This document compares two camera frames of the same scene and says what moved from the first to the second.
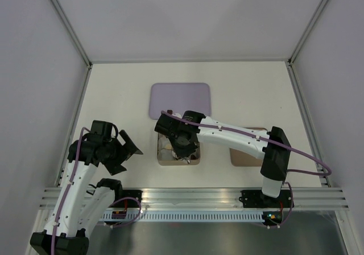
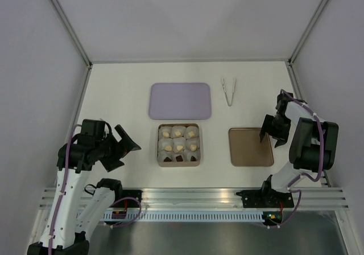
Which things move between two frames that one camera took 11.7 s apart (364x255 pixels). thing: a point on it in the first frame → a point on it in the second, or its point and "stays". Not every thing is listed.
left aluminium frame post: (66, 22) stays
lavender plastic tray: (180, 97) stays
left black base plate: (119, 194) stays
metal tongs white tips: (186, 159) → (225, 93)
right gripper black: (183, 152) → (281, 136)
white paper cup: (164, 154) stays
